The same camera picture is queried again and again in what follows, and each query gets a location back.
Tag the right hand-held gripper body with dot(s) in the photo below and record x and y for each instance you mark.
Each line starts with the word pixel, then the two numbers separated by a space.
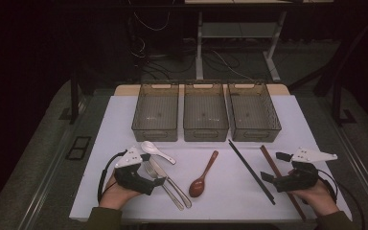
pixel 300 179

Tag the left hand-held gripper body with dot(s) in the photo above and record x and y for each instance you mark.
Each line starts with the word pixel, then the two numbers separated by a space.
pixel 129 174

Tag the white ceramic spoon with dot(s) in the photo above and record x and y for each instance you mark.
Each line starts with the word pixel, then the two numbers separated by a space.
pixel 149 147

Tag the brown wooden spoon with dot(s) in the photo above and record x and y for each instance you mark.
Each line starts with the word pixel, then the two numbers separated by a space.
pixel 197 188

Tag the transparent brown plastic bin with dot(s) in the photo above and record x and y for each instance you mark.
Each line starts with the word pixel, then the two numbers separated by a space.
pixel 206 111
pixel 252 111
pixel 156 111

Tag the person's left hand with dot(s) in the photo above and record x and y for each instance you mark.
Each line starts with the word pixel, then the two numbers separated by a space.
pixel 115 196

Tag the person's right hand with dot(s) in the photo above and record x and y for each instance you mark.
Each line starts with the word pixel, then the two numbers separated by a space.
pixel 319 199

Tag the metal table knife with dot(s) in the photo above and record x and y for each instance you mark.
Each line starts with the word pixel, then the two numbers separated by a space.
pixel 180 193

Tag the white board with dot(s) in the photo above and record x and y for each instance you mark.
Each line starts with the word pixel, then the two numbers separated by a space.
pixel 223 179

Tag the black metal stand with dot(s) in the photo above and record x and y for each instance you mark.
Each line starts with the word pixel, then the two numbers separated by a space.
pixel 74 102
pixel 336 102

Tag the metal floor rail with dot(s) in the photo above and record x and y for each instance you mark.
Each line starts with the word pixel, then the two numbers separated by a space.
pixel 44 188
pixel 364 179

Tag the grey metal desk frame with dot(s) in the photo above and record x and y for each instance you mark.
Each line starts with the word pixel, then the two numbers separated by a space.
pixel 236 30

